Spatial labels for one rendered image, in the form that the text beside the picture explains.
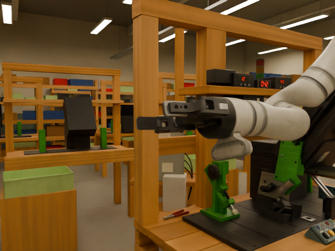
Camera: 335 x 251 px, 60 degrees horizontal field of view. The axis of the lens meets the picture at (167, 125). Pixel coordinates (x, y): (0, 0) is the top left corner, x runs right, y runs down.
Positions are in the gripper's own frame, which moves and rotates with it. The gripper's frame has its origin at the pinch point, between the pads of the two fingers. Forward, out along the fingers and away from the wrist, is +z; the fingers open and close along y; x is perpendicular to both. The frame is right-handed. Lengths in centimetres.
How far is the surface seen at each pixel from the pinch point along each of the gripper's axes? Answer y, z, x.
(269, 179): -66, -101, 15
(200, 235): -70, -55, 34
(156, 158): -83, -45, -2
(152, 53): -69, -42, -49
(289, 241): -44, -80, 39
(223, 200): -72, -73, 22
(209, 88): -63, -67, -31
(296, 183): -50, -100, 18
